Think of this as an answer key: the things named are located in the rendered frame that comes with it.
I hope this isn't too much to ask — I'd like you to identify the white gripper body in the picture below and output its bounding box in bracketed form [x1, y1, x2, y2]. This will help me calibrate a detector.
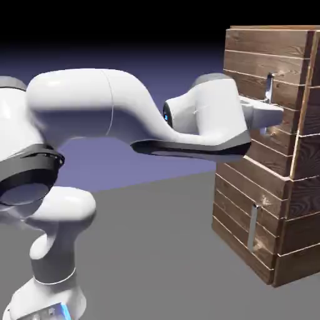
[238, 95, 285, 131]

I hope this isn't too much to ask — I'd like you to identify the curved silver handle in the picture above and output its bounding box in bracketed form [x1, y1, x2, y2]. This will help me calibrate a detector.
[259, 72, 275, 138]

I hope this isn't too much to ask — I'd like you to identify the wooden plank door with knot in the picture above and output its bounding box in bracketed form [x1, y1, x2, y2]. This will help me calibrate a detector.
[222, 27, 315, 179]

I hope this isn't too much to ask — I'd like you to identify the brown wooden cabinet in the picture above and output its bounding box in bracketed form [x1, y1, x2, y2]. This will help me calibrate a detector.
[211, 24, 320, 288]

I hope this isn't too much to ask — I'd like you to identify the straight silver handle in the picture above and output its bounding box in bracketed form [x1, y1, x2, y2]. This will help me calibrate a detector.
[246, 203, 261, 251]

